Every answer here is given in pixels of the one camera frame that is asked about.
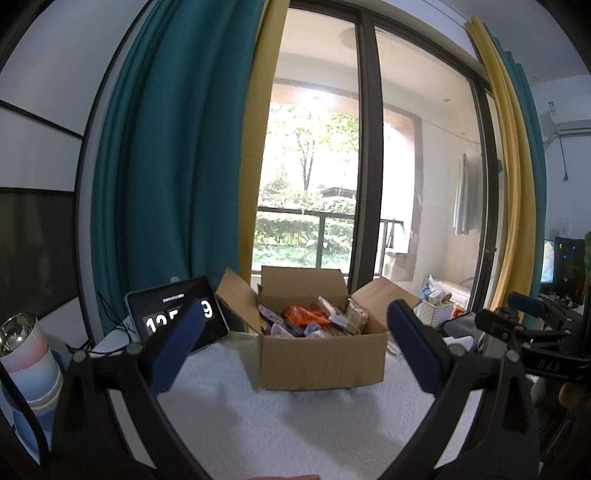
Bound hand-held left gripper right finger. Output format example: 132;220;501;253
383;299;542;480

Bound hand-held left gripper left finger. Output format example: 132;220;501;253
48;298;212;480

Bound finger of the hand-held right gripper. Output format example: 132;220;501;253
475;308;528;346
507;291;563;325

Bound clear cracker packet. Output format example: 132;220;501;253
346;298;369;334

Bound cardboard box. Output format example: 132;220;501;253
215;266;423;392

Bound purple striped snack packet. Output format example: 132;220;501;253
257;303;297;337

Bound orange snack packet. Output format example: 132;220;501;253
283;305;330;326

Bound person's right hand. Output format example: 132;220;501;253
558;382;591;411

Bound tablet with clock display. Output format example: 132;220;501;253
126;277;230;354

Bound white plastic basket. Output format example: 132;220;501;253
418;274;456;329

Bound grey cloth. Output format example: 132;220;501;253
435;312;479;339

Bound computer monitor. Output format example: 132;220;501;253
542;239;555;285

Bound black computer tower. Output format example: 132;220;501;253
553;236;588;306

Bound white balcony appliance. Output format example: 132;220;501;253
440;276;475;306

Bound pale hanging cloth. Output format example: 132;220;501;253
452;151;479;237

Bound yellow curtain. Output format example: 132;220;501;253
463;15;542;315
237;0;291;278

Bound pink blue tumbler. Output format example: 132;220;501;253
0;312;64;410

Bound black balcony railing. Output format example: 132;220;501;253
255;206;408;278

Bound teal curtain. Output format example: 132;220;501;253
484;22;549;297
89;0;267;334

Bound black tablet cable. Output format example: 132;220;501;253
68;294;140;359

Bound white wall air conditioner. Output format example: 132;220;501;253
549;100;591;138

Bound black door frame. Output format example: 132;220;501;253
347;13;385;292

